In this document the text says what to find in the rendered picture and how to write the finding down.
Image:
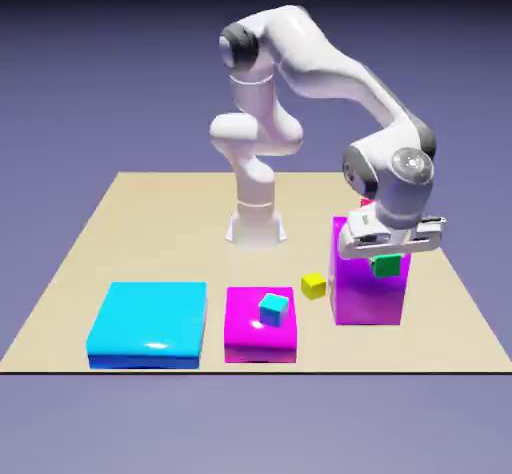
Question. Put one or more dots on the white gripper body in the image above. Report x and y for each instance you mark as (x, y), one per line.
(384, 245)

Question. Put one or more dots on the small green cube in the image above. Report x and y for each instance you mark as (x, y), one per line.
(386, 265)

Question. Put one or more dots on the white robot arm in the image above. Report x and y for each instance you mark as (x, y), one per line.
(316, 66)

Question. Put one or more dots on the small red cube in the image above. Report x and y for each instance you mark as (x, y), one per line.
(365, 202)

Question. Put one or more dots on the small yellow cube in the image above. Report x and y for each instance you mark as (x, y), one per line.
(313, 285)

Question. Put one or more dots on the small cyan cube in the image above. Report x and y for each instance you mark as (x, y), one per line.
(273, 309)

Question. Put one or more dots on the large purple box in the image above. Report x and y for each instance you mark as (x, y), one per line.
(366, 294)

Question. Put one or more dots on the large magenta box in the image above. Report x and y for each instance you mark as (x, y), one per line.
(260, 328)

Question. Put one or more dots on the large cyan box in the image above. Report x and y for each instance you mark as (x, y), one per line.
(148, 322)

